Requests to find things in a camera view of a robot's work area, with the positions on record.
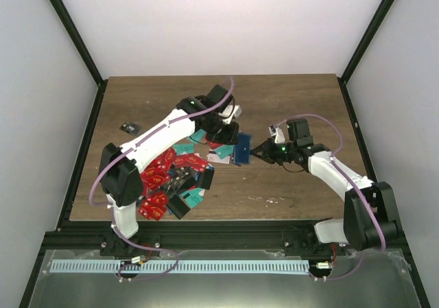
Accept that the blue leather card holder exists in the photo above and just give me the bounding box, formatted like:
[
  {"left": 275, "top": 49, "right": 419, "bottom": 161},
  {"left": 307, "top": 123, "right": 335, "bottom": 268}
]
[{"left": 233, "top": 132, "right": 252, "bottom": 166}]

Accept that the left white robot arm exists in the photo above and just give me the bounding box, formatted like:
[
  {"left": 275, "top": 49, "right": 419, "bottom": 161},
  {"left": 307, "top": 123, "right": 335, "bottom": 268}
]
[{"left": 88, "top": 80, "right": 239, "bottom": 256}]

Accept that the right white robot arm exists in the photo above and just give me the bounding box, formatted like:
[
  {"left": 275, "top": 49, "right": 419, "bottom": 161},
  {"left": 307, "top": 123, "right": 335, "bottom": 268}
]
[{"left": 250, "top": 114, "right": 403, "bottom": 255}]

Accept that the teal card upper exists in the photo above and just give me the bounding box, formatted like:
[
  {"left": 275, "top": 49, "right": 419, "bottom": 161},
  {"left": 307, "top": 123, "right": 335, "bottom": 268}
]
[{"left": 187, "top": 130, "right": 206, "bottom": 144}]

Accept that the white card with red dot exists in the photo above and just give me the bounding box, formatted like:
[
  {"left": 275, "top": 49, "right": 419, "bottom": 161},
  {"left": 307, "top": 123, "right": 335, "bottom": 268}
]
[{"left": 206, "top": 151, "right": 230, "bottom": 165}]

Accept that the black card right pile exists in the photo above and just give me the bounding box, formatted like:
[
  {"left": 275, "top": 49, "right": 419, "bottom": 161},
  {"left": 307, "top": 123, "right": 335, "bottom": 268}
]
[{"left": 197, "top": 168, "right": 215, "bottom": 190}]

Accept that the black card pile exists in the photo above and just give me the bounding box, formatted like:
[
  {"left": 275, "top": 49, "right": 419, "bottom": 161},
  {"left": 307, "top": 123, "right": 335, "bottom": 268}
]
[
  {"left": 166, "top": 195, "right": 191, "bottom": 220},
  {"left": 197, "top": 168, "right": 215, "bottom": 190}
]

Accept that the black cards stack centre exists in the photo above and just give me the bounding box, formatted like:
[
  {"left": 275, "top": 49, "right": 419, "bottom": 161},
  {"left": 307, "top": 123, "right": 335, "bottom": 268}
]
[{"left": 161, "top": 167, "right": 198, "bottom": 200}]

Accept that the teal card bottom pile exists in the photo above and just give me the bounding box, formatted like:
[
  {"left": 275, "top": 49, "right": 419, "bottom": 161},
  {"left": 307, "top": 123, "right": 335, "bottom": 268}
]
[{"left": 181, "top": 188, "right": 205, "bottom": 209}]

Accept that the small black card far left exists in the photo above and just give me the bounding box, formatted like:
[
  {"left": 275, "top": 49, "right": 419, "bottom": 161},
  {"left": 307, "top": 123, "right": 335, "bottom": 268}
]
[{"left": 120, "top": 121, "right": 141, "bottom": 136}]

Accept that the black card bottom pile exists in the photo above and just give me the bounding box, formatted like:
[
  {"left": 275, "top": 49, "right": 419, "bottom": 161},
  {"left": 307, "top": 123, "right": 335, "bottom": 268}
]
[{"left": 166, "top": 195, "right": 191, "bottom": 220}]

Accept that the red VIP card bottom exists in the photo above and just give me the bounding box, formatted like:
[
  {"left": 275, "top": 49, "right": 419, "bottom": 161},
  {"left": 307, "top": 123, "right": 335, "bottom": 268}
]
[{"left": 138, "top": 191, "right": 169, "bottom": 221}]

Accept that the light blue slotted strip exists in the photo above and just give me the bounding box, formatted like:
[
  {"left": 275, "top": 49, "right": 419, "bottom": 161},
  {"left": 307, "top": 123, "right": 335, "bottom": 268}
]
[{"left": 49, "top": 259, "right": 309, "bottom": 275}]

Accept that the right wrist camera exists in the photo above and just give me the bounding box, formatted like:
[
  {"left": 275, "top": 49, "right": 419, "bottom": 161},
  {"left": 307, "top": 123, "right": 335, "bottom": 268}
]
[{"left": 269, "top": 124, "right": 285, "bottom": 144}]

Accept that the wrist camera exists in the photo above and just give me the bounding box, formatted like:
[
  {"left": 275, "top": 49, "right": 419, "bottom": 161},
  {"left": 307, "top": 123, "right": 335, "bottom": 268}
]
[
  {"left": 219, "top": 105, "right": 241, "bottom": 124},
  {"left": 269, "top": 124, "right": 285, "bottom": 144}
]

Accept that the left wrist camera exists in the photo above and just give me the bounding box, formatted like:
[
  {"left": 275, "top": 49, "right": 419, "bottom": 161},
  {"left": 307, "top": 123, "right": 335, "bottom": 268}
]
[{"left": 219, "top": 105, "right": 241, "bottom": 124}]

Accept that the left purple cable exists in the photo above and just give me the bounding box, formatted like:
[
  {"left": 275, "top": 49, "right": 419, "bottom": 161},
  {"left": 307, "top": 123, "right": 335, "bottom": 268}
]
[{"left": 88, "top": 75, "right": 236, "bottom": 283}]

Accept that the purple cable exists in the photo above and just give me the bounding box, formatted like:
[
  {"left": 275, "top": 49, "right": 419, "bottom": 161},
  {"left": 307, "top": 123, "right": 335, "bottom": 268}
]
[
  {"left": 274, "top": 112, "right": 387, "bottom": 283},
  {"left": 88, "top": 75, "right": 236, "bottom": 283}
]

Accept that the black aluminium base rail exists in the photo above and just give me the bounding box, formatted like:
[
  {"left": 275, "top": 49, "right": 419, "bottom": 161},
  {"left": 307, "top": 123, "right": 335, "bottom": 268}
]
[{"left": 42, "top": 220, "right": 335, "bottom": 257}]

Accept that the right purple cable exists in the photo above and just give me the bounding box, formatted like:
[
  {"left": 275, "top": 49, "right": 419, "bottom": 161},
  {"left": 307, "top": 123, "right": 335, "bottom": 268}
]
[{"left": 274, "top": 112, "right": 387, "bottom": 283}]

